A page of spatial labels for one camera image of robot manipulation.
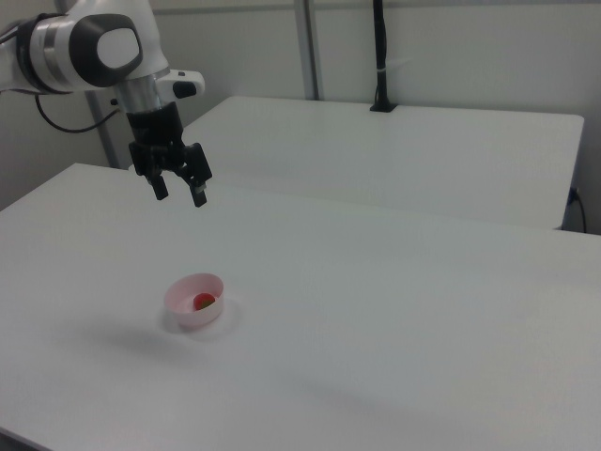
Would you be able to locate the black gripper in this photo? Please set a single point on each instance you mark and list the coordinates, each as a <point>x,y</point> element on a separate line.
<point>152,136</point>

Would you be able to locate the red toy strawberry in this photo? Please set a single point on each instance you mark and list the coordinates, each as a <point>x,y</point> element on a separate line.
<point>204,301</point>

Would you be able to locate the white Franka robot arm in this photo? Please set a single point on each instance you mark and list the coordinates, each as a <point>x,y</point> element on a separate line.
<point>70,47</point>

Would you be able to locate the pink plastic bowl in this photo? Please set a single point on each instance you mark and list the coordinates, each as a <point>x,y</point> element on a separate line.
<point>190,319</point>

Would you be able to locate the white side table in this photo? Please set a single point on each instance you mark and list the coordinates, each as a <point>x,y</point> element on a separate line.
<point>375,155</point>

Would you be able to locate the grey aluminium wall post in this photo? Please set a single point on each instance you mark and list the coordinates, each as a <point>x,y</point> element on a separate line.
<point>310,47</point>

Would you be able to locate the black camera stand pole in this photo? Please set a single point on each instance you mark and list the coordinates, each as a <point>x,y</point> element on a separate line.
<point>381,56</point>

